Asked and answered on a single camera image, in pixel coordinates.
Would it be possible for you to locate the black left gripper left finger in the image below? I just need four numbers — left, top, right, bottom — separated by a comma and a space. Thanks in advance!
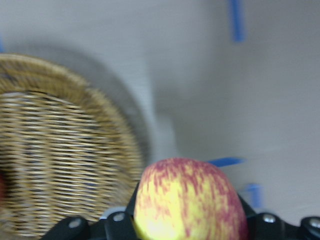
43, 187, 139, 240

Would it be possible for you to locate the round woven wicker basket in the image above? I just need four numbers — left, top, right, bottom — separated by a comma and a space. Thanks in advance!
0, 53, 144, 240

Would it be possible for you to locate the red yellow striped apple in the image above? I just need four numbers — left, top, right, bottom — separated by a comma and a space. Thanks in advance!
133, 158, 249, 240

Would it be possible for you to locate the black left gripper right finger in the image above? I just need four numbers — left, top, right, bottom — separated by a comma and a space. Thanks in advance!
238, 195, 320, 240

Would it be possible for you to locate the dark red apple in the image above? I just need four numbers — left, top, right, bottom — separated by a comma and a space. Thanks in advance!
0, 173, 6, 202

